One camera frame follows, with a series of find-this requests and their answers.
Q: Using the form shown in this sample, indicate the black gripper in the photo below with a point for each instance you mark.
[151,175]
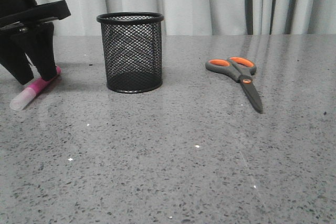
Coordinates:
[37,42]

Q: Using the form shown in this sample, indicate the pink marker with clear cap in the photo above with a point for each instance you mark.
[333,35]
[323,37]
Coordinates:
[24,98]

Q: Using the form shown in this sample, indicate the grey orange scissors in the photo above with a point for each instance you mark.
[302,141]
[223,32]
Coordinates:
[241,70]

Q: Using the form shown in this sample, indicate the black mesh pen cup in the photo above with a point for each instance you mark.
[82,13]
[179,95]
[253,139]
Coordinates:
[132,49]

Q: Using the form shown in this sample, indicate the grey pleated curtain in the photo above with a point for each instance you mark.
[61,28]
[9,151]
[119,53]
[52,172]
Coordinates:
[209,17]

